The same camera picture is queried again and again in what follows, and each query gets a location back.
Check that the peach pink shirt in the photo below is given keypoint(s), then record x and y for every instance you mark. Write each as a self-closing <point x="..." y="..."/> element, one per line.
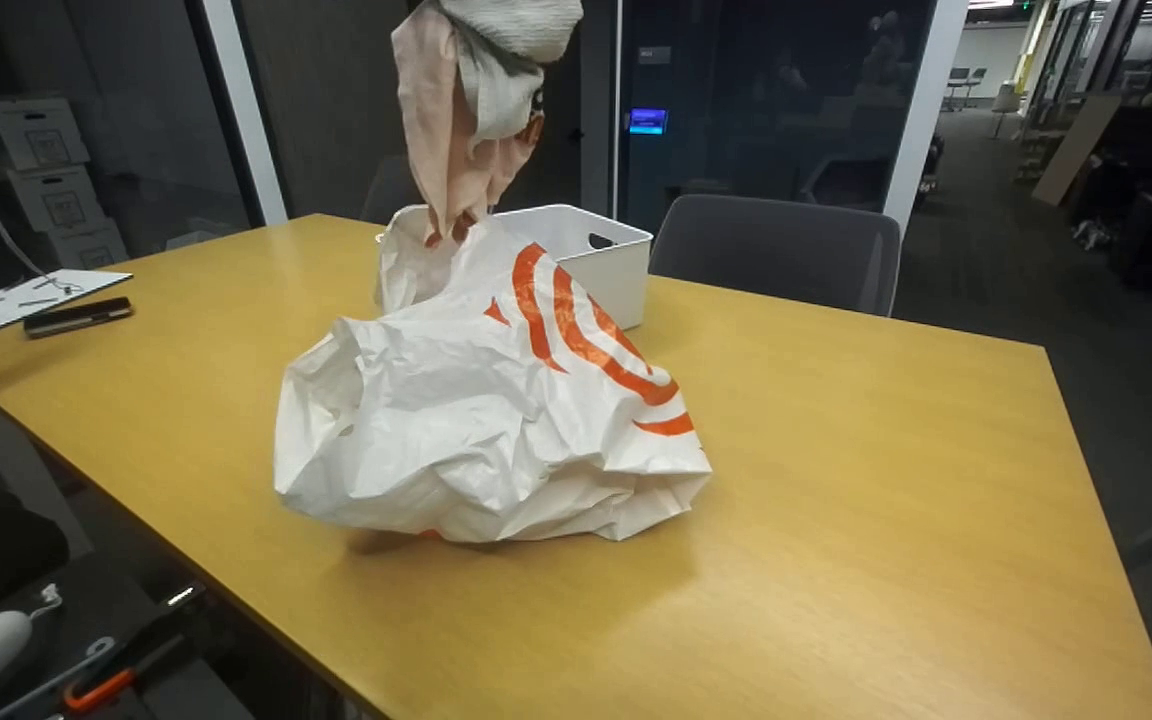
<point x="457" y="172"/>

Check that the grey white towel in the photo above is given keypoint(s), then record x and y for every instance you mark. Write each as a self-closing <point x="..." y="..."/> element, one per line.
<point x="505" y="50"/>

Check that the white orange plastic bag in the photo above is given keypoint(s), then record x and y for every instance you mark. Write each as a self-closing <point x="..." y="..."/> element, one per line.
<point x="509" y="407"/>

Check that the white storage bin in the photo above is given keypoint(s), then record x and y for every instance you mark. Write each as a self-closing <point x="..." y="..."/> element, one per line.
<point x="600" y="252"/>

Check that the white paper sheet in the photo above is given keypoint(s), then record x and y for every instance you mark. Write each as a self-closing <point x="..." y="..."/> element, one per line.
<point x="52" y="291"/>

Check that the black flat device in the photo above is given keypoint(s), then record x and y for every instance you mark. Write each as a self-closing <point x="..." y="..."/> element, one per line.
<point x="79" y="316"/>

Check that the grey office chair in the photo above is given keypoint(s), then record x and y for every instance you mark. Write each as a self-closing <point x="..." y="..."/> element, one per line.
<point x="820" y="252"/>

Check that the orange handled tool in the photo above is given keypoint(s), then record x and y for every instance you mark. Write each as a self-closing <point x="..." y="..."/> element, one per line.
<point x="113" y="664"/>

